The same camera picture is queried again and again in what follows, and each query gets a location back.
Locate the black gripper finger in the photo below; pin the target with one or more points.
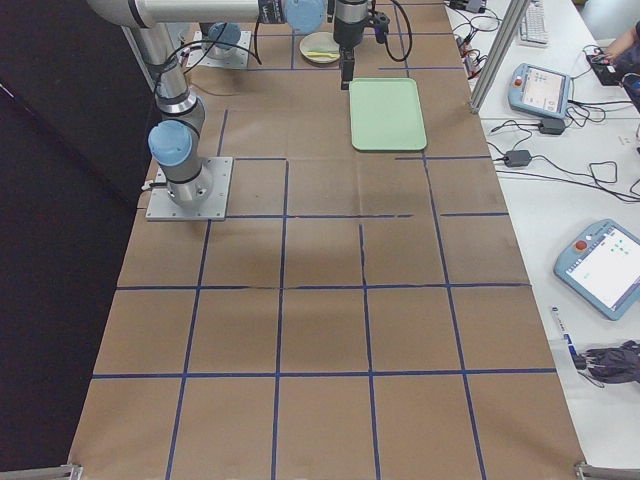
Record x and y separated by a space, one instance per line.
347 66

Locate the white round plate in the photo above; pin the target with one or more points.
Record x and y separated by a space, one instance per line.
319 41

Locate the mint green tray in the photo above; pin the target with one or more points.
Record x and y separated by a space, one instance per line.
386 115

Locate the white keyboard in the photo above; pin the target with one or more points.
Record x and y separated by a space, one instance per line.
532 29

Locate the far teach pendant tablet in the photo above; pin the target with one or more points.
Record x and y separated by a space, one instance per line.
539 91

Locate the teach pendant tablet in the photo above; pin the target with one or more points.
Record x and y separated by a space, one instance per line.
602 266
539 91

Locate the black power adapter near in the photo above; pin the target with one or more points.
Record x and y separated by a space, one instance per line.
517 158

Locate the black power adapter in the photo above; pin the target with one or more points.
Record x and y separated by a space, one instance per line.
551 126
517 158

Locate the black power adapter far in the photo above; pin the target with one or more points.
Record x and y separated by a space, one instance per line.
551 126

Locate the near teach pendant tablet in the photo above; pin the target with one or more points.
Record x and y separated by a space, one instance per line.
602 266

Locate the dark folded umbrella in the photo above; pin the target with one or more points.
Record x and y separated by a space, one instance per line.
612 365

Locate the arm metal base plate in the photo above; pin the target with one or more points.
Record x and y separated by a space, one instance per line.
233 58
203 198

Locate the aluminium frame post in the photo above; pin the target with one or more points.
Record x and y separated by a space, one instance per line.
511 21

